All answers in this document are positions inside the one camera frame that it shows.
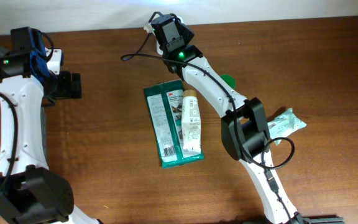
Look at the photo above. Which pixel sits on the white tube with tan cap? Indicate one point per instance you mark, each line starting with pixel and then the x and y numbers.
pixel 191 124

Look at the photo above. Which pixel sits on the white barcode scanner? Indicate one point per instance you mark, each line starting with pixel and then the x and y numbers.
pixel 166 29

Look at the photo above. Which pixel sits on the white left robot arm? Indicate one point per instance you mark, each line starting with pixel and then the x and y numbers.
pixel 28 59

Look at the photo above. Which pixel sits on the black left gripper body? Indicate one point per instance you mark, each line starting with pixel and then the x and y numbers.
pixel 66 86

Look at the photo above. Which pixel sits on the mint green wipes packet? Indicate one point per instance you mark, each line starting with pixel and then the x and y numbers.
pixel 285 124

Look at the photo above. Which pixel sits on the green 3M gloves package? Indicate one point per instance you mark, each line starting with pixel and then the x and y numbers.
pixel 164 103

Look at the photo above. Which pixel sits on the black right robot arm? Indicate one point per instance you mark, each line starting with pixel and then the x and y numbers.
pixel 244 129

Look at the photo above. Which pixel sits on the green lid spice jar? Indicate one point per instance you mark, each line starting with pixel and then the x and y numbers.
pixel 229 80

